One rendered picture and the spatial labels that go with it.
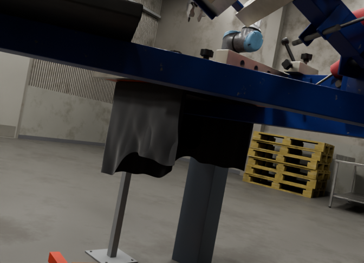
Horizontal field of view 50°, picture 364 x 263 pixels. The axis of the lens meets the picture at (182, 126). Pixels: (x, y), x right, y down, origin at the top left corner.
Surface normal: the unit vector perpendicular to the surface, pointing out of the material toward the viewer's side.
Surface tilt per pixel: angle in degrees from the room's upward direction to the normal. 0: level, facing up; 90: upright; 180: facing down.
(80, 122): 90
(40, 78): 90
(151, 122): 95
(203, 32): 90
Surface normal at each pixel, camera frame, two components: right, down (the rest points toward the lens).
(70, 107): 0.81, 0.15
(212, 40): -0.55, -0.11
